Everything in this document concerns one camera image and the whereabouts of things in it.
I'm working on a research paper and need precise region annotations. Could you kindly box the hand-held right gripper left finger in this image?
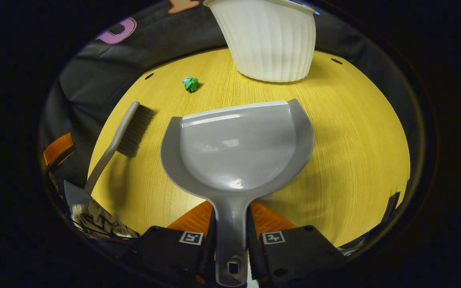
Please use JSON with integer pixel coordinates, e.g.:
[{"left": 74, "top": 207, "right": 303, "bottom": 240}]
[{"left": 134, "top": 200, "right": 217, "bottom": 286}]

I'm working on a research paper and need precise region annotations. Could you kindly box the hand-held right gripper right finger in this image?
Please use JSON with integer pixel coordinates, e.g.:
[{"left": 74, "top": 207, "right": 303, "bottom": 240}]
[{"left": 248, "top": 200, "right": 347, "bottom": 286}]

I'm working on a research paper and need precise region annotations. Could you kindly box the small grey broom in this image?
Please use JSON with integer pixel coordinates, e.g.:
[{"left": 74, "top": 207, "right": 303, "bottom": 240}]
[{"left": 84, "top": 101, "right": 156, "bottom": 195}]

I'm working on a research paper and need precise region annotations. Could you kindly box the grey plastic dustpan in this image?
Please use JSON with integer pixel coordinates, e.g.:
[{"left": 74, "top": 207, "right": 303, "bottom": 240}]
[{"left": 160, "top": 99, "right": 315, "bottom": 287}]

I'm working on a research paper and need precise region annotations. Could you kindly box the green paper ball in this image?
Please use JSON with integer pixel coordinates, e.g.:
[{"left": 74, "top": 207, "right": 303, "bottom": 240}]
[{"left": 182, "top": 77, "right": 200, "bottom": 93}]

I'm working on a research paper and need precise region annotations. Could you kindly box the white ribbed garbage bin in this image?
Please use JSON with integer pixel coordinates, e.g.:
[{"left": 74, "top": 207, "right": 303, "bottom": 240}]
[{"left": 203, "top": 0, "right": 317, "bottom": 83}]

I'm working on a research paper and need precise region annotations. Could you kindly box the grey fabric item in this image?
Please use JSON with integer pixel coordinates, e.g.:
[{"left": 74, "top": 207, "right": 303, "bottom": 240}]
[{"left": 63, "top": 180, "right": 92, "bottom": 206}]

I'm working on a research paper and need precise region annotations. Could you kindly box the crumpled brown cloth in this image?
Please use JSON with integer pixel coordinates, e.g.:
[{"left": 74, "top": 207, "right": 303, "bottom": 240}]
[{"left": 72, "top": 200, "right": 140, "bottom": 239}]

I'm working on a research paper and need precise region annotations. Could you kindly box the black desk edge clamp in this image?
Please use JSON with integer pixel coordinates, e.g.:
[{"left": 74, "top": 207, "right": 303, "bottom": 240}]
[{"left": 382, "top": 192, "right": 401, "bottom": 226}]

